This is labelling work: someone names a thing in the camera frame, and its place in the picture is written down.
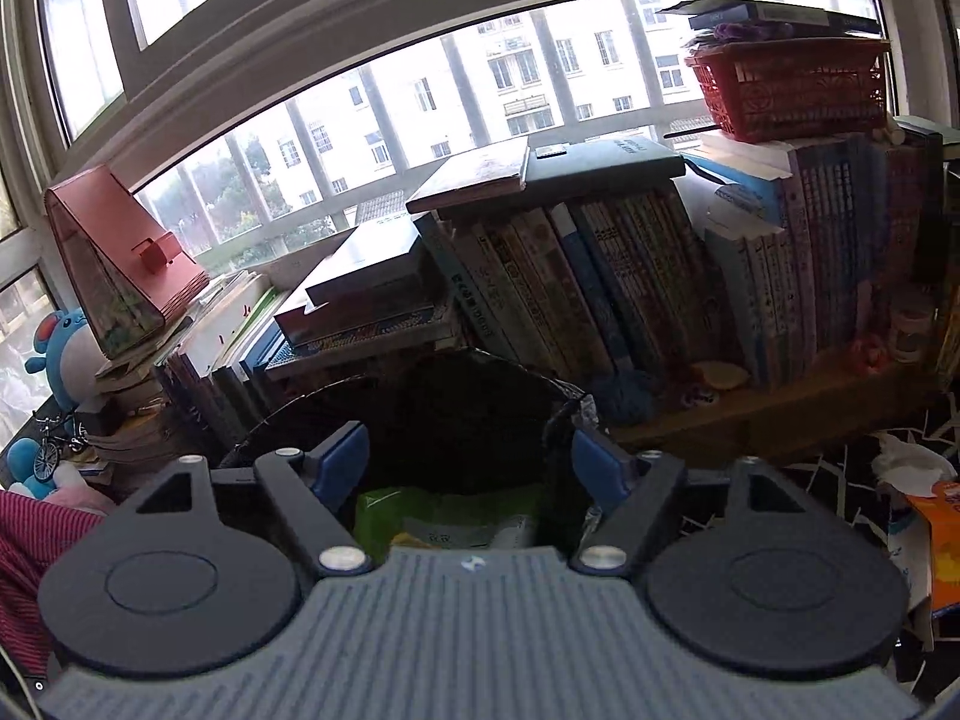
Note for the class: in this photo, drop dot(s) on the window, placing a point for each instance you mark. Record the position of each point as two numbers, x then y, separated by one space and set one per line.
300 52

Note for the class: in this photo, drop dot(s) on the large blue plush toy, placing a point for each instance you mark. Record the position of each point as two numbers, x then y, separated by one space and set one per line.
67 360

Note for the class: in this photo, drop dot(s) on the small blue plush toy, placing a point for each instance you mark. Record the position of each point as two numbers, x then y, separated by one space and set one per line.
22 465

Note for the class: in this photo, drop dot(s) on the toy bicycle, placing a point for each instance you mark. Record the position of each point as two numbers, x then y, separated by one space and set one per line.
49 454

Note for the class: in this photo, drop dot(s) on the red plastic basket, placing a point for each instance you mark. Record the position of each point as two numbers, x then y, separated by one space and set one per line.
795 90

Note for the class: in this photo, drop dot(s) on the orange cardboard box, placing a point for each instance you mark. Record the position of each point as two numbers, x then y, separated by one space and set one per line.
946 532

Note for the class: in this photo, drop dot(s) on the wooden desk shelf with drawers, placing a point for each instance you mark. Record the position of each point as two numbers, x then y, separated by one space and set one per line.
787 412

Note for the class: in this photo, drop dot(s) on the black patterned tablecloth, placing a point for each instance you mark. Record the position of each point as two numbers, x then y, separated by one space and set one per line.
862 495

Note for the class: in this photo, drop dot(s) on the large green snack packet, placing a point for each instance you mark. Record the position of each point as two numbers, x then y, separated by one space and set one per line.
379 514

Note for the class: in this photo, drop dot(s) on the pink plush toy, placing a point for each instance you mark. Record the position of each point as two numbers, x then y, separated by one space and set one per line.
79 495

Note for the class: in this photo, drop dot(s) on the black trash bin with bag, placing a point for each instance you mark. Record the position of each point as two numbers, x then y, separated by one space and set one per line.
450 420

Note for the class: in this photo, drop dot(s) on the small red toy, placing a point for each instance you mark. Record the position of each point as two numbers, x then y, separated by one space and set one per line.
874 354

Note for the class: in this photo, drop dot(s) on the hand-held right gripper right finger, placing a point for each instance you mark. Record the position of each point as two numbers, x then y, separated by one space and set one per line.
600 465

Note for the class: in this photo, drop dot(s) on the red house-shaped box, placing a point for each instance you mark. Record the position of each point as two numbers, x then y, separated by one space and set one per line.
112 225

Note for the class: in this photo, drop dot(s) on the red and white figurine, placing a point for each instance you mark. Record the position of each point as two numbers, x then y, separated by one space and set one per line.
699 396

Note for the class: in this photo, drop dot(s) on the crumpled white tissue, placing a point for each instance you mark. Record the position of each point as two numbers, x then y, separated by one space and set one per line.
915 461

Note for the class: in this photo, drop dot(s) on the stack of old books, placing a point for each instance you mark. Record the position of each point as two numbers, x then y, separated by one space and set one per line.
135 427

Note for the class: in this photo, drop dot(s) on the blue yarn ball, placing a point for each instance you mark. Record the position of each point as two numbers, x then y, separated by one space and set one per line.
622 396

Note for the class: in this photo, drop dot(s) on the dark teal flat book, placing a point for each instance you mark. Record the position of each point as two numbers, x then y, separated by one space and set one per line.
600 161

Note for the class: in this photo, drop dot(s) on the row of thin books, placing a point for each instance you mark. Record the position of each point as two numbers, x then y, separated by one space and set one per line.
225 375

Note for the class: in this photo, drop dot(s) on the stack of flat books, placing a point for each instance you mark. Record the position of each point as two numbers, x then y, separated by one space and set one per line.
367 292

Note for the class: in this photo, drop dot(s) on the red knit clothing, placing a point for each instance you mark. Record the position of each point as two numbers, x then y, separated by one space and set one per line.
30 562

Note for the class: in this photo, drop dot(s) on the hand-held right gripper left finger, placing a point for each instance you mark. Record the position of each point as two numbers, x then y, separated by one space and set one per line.
341 465

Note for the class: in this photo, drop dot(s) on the pile of books and papers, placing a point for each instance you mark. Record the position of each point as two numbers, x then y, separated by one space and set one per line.
772 16

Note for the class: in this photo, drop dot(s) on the white paper booklet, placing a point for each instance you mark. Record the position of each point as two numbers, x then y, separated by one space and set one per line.
742 191

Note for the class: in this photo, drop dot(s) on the yellow shell ornament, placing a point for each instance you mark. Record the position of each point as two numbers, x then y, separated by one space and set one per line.
720 375

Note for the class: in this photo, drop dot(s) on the row of upright books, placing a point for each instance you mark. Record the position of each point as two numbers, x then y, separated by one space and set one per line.
637 285

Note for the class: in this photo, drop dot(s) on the brown flat book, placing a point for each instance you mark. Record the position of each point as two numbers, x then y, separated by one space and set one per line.
472 176

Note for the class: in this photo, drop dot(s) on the small clear jar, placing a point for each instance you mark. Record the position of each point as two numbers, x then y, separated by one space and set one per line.
911 334

